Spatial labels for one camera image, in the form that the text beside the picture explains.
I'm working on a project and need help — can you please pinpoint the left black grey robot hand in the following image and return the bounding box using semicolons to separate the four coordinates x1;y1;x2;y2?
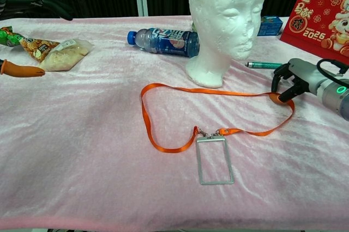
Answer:
0;0;74;78

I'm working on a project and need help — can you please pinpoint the right black grey robot hand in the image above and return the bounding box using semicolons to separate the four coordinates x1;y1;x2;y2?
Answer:
269;57;328;105

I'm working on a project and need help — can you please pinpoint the clear silver-framed badge holder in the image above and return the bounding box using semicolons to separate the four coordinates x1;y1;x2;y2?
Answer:
195;136;235;186

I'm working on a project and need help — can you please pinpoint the orange lanyard strap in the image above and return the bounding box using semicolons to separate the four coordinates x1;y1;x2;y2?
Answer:
141;82;296;152

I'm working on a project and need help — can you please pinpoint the white foam mannequin head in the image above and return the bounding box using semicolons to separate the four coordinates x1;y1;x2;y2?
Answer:
185;0;266;89

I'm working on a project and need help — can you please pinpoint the green marker pen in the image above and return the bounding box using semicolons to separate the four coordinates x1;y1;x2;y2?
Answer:
245;60;283;70

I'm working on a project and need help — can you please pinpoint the green orange snack bag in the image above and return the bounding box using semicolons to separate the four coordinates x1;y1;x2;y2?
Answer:
0;26;94;72

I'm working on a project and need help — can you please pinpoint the red desk calendar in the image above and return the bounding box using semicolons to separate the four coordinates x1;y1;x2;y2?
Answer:
280;0;349;69

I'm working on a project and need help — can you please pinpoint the blue Oreo cookie box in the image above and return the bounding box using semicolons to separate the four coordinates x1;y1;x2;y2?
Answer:
257;15;284;36

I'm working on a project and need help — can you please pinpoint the pink velvet table cloth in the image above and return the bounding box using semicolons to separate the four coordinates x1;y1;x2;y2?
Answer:
0;15;349;230

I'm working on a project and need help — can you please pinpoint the blue drink bottle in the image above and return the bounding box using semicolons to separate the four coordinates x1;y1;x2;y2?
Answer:
127;27;200;58

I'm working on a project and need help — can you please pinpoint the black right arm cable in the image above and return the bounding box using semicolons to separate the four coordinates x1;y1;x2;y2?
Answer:
316;58;349;80

